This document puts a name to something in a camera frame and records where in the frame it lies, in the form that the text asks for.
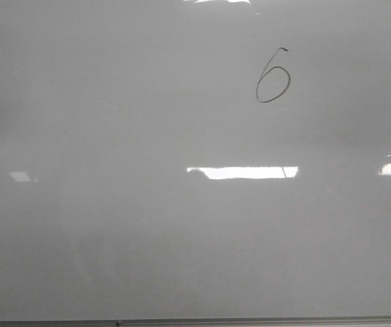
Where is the grey aluminium whiteboard frame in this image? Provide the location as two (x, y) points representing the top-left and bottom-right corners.
(0, 315), (391, 326)

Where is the white glossy whiteboard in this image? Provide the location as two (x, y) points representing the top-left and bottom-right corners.
(0, 1), (391, 321)

